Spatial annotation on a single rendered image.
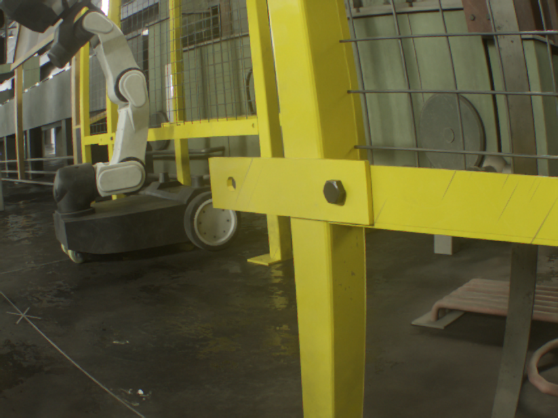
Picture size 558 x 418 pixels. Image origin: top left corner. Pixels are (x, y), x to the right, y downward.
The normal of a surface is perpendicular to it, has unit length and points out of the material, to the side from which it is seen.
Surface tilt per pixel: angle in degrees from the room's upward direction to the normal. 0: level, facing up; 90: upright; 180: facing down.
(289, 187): 90
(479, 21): 90
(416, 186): 90
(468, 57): 90
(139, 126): 114
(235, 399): 0
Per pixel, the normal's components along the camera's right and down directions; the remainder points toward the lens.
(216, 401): -0.09, -0.98
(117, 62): 0.49, 0.09
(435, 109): -0.78, 0.14
